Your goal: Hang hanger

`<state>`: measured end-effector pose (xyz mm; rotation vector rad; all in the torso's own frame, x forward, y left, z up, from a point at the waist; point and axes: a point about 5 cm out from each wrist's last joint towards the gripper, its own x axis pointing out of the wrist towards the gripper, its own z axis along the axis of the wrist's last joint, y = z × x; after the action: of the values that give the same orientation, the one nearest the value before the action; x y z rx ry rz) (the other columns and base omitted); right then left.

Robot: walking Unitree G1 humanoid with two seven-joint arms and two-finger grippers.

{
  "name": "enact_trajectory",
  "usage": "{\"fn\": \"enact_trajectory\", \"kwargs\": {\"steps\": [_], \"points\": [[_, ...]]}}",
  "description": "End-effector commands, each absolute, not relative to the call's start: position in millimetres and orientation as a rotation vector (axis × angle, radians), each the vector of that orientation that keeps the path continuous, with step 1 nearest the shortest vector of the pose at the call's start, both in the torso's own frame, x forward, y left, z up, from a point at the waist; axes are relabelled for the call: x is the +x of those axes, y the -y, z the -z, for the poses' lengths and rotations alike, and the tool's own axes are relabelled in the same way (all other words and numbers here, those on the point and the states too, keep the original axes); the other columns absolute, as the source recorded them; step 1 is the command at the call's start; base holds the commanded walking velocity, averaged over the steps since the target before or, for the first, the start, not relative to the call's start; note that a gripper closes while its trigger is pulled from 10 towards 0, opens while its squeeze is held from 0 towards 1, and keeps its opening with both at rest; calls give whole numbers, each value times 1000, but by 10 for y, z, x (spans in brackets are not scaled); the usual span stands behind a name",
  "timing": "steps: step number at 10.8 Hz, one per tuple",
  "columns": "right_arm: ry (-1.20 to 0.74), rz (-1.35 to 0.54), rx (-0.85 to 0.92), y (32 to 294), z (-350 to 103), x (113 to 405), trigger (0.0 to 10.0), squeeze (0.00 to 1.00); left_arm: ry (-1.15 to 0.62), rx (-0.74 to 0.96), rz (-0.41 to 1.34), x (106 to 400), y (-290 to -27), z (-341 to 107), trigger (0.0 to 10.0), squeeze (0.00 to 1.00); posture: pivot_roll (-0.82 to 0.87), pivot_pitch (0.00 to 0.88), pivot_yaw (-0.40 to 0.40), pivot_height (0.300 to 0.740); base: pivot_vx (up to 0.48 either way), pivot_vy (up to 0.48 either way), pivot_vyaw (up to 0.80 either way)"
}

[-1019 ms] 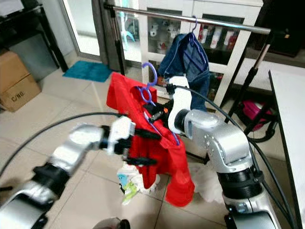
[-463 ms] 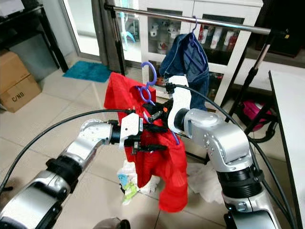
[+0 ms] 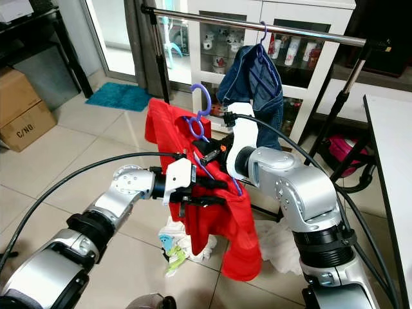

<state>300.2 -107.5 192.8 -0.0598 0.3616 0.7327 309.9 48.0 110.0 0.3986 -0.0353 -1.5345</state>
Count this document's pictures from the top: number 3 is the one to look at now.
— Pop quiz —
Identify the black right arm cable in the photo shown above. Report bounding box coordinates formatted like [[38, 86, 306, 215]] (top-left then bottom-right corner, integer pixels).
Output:
[[222, 111, 403, 309]]

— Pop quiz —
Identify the white computer case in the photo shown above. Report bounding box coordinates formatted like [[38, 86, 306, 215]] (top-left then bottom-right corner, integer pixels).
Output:
[[0, 0, 36, 23]]

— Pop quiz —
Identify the white table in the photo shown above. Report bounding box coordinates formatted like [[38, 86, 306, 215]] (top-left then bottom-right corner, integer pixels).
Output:
[[362, 95, 412, 309]]

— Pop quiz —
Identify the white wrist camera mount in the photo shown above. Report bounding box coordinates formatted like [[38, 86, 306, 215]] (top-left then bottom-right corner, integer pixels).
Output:
[[227, 102, 259, 180], [163, 158, 194, 205]]

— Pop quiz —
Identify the blue denim garment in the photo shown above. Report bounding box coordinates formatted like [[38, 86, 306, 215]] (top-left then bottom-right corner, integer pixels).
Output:
[[216, 44, 285, 139]]

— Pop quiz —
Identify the light green small garment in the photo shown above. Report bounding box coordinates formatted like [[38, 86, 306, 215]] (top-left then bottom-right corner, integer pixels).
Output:
[[166, 252, 187, 276]]

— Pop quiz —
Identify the metal clothes rack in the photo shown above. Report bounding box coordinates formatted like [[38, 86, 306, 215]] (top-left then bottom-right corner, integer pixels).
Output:
[[142, 5, 393, 223]]

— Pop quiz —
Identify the white clothes pile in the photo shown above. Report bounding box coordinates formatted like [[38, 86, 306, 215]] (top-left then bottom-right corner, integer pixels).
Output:
[[158, 216, 216, 277]]

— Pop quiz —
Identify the black desk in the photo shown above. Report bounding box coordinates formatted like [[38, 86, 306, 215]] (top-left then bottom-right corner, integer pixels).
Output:
[[0, 6, 94, 100]]

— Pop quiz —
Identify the cardboard box C/NO print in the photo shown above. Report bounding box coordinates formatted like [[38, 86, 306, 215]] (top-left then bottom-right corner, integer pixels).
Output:
[[1, 100, 57, 152]]

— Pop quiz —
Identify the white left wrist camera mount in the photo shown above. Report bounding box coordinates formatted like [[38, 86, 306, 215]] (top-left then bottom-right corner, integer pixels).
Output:
[[163, 158, 194, 205]]

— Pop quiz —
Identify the white glass door cabinet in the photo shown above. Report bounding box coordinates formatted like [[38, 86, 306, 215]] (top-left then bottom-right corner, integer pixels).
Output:
[[187, 0, 356, 139]]

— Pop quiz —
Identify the grey curtain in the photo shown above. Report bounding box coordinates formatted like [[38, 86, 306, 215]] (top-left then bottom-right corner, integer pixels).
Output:
[[126, 0, 162, 97]]

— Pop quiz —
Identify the plain red t-shirt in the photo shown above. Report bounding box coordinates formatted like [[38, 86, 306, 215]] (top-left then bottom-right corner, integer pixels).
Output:
[[145, 97, 263, 282]]

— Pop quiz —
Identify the white crumpled cloth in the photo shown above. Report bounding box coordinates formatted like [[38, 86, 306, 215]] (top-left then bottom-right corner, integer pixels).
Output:
[[257, 219, 303, 277]]

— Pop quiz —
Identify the grey metal box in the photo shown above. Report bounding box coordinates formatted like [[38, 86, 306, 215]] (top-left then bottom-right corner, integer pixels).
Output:
[[21, 44, 81, 110]]

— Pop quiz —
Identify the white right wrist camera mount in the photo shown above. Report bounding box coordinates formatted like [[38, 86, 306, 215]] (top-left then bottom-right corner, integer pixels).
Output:
[[227, 102, 259, 180]]

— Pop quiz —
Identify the teal rug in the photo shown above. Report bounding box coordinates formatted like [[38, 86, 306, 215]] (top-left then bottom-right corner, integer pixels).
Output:
[[85, 82, 141, 111]]

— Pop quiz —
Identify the teal small cloth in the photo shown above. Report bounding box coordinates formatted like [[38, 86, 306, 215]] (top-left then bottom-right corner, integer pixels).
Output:
[[160, 233, 178, 250]]

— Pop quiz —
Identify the plain cardboard box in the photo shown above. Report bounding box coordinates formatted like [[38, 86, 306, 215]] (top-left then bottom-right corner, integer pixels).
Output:
[[0, 66, 42, 129]]

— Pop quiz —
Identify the magenta bag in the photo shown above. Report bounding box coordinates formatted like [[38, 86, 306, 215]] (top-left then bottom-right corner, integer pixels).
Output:
[[325, 134, 371, 187]]

